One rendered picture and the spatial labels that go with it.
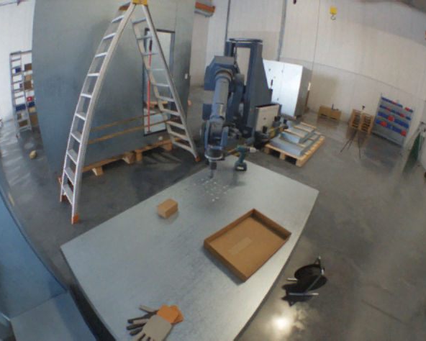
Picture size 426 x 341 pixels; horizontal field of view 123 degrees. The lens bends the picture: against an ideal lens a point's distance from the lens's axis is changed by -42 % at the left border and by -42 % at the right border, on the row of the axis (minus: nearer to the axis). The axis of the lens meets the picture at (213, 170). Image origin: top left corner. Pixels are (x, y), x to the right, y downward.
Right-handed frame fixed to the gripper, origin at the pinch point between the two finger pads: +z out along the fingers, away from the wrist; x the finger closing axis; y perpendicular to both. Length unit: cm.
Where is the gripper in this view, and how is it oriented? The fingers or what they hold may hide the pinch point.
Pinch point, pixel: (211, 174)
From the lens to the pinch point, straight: 164.1
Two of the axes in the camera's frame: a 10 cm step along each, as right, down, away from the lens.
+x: 0.8, 5.0, -8.6
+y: -9.9, -0.3, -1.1
